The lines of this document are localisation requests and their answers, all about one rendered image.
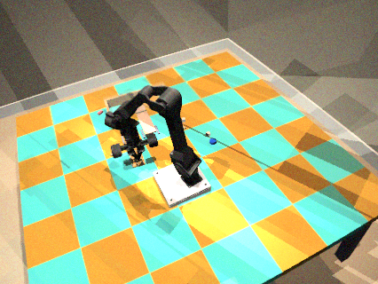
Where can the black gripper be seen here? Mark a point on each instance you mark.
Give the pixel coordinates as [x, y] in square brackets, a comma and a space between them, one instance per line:
[134, 142]

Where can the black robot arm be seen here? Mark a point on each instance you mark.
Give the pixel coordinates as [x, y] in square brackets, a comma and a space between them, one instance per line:
[168, 105]

